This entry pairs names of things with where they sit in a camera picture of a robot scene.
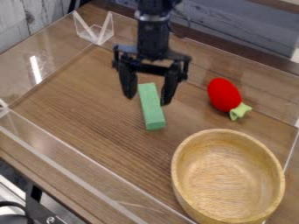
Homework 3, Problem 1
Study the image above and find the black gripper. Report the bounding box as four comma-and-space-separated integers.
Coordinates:
112, 17, 192, 106

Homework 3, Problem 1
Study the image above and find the green rectangular block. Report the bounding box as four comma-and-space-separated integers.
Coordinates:
137, 83, 165, 130

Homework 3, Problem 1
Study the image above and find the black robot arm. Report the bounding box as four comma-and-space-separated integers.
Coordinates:
112, 0, 192, 106

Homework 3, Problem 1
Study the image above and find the light brown wooden bowl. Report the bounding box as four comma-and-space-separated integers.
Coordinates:
171, 129, 285, 224

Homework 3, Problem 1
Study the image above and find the red plush strawberry toy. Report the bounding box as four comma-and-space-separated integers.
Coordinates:
208, 78, 252, 121

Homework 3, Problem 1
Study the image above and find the black metal table leg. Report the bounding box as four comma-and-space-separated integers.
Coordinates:
25, 185, 66, 224

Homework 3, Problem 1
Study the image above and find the clear acrylic corner bracket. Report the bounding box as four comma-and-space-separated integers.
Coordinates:
72, 11, 114, 46

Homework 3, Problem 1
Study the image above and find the clear acrylic barrier wall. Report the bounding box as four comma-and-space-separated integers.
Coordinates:
0, 99, 195, 224

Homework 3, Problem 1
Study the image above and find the black cable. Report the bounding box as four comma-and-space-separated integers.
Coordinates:
0, 200, 30, 224

